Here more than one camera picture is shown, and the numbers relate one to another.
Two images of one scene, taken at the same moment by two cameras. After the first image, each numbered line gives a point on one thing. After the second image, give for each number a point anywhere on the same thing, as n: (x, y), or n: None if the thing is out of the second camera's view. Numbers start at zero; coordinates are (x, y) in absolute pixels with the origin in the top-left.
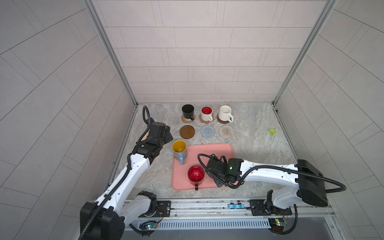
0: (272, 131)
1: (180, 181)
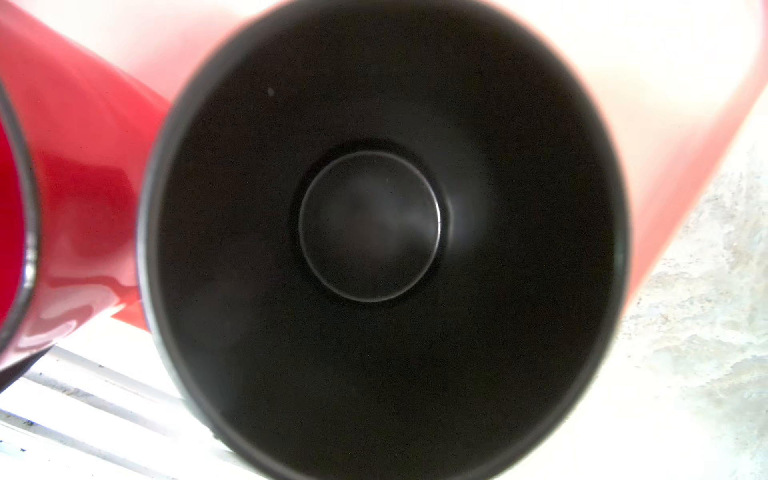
0: None
1: (681, 81)
